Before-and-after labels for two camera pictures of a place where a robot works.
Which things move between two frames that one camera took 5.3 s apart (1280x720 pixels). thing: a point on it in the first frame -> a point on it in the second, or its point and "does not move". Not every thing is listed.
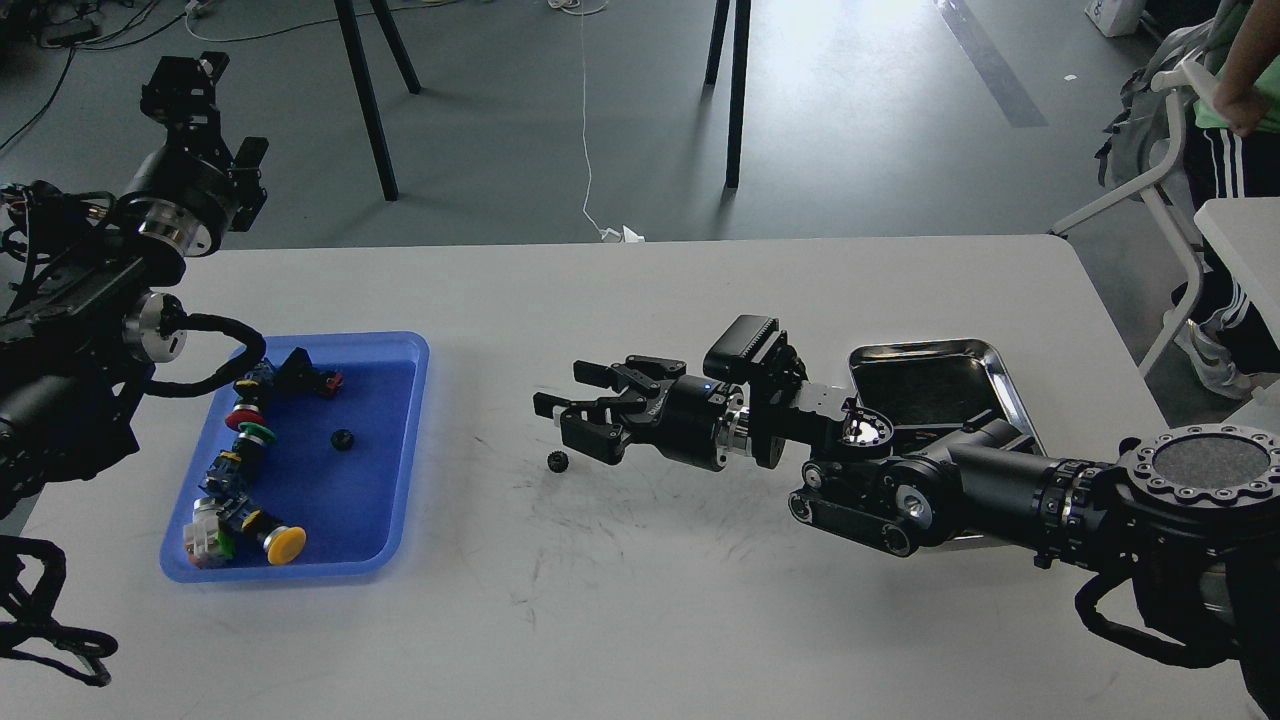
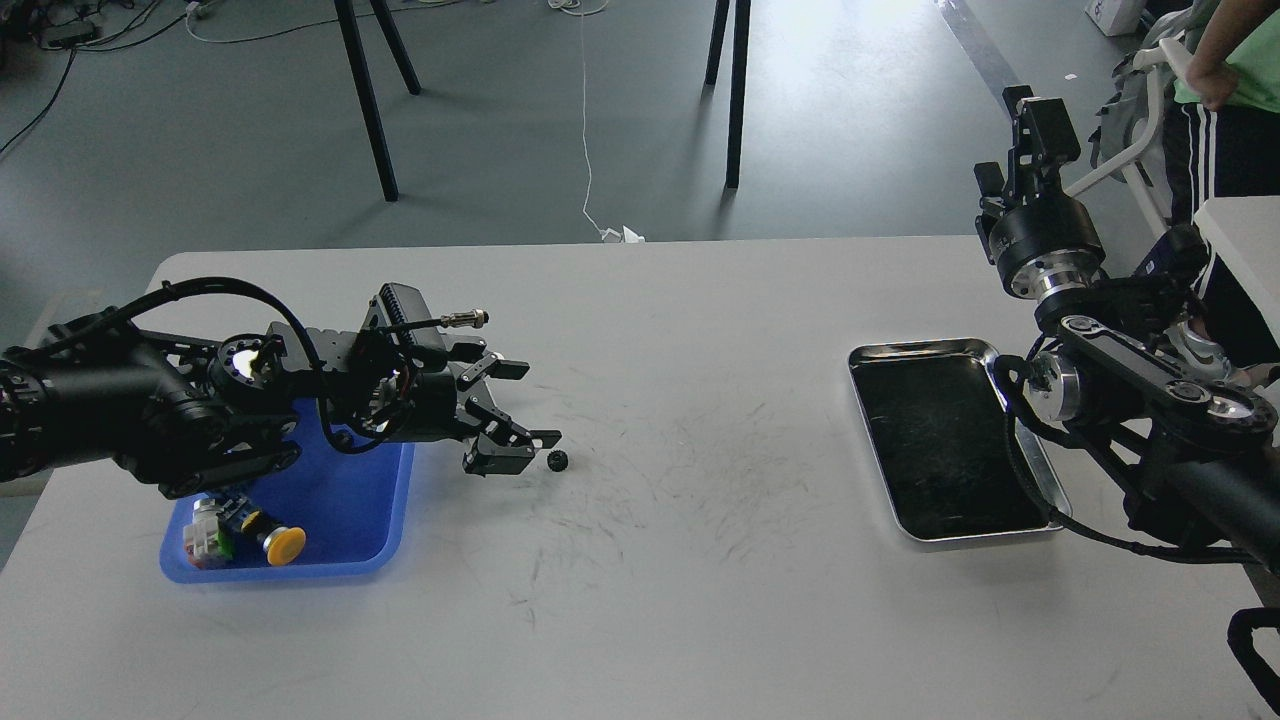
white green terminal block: (202, 542) does not move
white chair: (1175, 77) -> (1129, 125)
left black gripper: (170, 191) -> (502, 447)
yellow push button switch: (281, 543) does not move
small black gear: (557, 461) does not move
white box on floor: (1116, 17) does not move
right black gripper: (701, 420) -> (1044, 243)
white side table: (1245, 233) does not move
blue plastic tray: (341, 468) does not move
